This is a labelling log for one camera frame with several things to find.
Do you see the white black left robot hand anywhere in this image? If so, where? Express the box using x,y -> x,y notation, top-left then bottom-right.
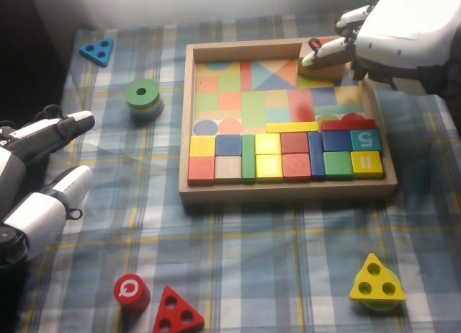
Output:
0,104 -> 97,265

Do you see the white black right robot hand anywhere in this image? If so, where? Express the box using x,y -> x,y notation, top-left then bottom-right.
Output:
300,0 -> 455,97

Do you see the natural wooden arch block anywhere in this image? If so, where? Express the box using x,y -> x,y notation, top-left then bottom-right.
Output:
297,40 -> 346,82

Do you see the red half-cylinder block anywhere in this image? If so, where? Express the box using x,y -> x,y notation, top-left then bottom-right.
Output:
307,37 -> 339,50

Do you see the red cylinder with white mark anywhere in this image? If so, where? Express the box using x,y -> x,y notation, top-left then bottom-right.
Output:
114,272 -> 152,314

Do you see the red triangle with three holes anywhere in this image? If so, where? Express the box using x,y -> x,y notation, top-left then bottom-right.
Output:
152,285 -> 206,333

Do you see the blue triangle with three holes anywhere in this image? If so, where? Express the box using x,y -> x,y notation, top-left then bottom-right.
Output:
79,37 -> 115,68

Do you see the wooden tray with printed floor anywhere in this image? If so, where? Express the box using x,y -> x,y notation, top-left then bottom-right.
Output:
179,35 -> 399,208

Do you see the blue plaid cloth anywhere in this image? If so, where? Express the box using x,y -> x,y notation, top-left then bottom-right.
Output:
16,10 -> 461,333

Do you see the white backdrop sheet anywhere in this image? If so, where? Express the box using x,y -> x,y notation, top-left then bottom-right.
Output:
24,0 -> 461,30

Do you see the yellow triangle with three holes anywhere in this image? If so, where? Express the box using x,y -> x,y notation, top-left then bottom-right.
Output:
349,252 -> 407,302

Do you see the blue wooden ring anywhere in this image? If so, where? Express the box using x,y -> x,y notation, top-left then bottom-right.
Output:
127,104 -> 165,119

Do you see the green wooden ring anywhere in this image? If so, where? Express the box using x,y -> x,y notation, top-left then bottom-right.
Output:
124,79 -> 160,107

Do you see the yellow wooden ring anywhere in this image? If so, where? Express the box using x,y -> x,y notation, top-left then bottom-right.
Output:
125,97 -> 165,114

